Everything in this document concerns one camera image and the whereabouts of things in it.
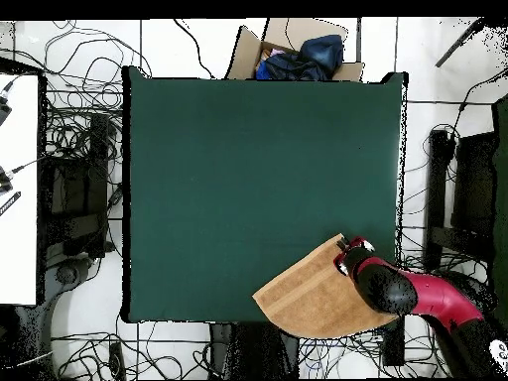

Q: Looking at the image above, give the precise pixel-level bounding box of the dark blue clothing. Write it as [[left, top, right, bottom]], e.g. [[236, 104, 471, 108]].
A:
[[255, 34, 345, 81]]

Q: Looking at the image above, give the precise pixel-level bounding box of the black bulky object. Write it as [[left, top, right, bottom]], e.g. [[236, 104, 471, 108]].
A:
[[39, 113, 122, 261]]

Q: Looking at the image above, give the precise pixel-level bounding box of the black slanted bar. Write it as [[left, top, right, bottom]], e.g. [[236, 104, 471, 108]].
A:
[[434, 17, 487, 68]]

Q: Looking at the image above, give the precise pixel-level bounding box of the black camera device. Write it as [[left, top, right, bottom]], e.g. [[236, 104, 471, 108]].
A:
[[0, 165, 16, 194], [0, 93, 14, 127]]

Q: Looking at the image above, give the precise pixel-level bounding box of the black metal frame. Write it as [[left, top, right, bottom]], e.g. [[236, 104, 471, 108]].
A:
[[423, 127, 499, 273]]

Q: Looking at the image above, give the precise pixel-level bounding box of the dark green fabric panel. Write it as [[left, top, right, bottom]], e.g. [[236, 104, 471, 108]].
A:
[[490, 94, 508, 318]]

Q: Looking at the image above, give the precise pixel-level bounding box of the black cable tangle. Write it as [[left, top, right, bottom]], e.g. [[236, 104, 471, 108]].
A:
[[51, 313, 211, 380], [0, 19, 154, 168]]

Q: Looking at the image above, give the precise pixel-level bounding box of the orange terry towel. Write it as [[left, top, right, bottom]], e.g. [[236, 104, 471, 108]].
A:
[[251, 232, 400, 340]]

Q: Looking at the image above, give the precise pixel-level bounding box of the small black device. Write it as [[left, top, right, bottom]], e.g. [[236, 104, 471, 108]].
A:
[[108, 340, 127, 380]]

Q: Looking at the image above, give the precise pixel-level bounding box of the dark green table cloth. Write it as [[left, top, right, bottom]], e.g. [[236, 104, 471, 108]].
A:
[[121, 65, 410, 323]]

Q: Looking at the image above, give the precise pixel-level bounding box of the single black cable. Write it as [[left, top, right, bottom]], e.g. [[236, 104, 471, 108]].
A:
[[173, 18, 216, 79]]

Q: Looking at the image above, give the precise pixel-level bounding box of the white table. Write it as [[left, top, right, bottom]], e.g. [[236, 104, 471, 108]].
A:
[[0, 72, 41, 307]]

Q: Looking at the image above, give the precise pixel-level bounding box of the brown cardboard box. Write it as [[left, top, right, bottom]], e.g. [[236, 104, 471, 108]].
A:
[[224, 17, 365, 83]]

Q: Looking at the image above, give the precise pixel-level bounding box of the pink cloth item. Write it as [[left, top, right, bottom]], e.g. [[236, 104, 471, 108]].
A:
[[259, 48, 286, 64]]

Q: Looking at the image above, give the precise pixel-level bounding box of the black cable with connector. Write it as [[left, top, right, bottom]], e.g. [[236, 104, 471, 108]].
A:
[[445, 72, 508, 138]]

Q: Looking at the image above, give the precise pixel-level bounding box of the black label strip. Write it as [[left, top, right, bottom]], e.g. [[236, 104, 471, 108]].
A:
[[0, 190, 22, 217]]

